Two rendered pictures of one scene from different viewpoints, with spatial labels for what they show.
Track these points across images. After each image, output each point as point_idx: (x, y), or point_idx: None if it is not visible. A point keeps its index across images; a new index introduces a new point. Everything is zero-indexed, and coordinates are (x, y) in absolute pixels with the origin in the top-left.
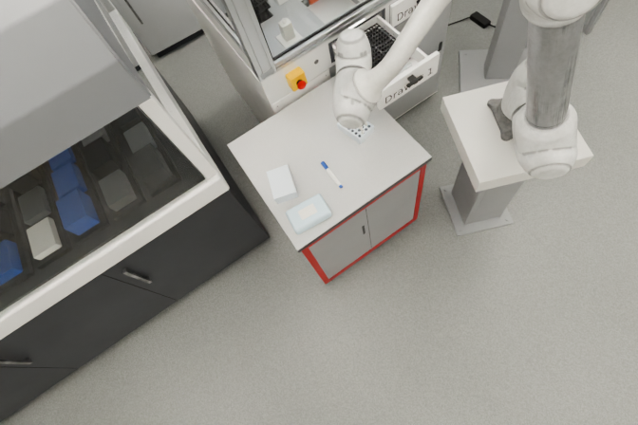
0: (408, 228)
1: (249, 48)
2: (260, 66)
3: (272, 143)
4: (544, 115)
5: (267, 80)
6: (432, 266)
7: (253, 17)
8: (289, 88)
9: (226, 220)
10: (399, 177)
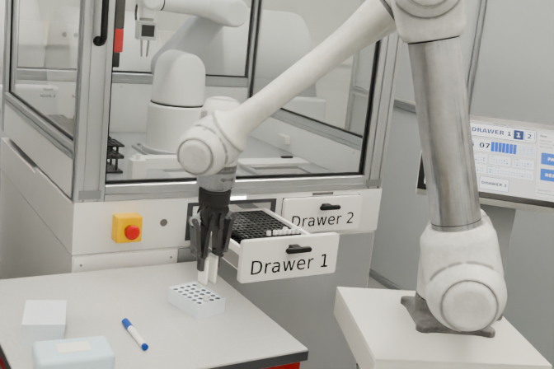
0: None
1: (82, 139)
2: (85, 177)
3: (49, 294)
4: (447, 198)
5: (85, 205)
6: None
7: (106, 101)
8: (110, 243)
9: None
10: (247, 357)
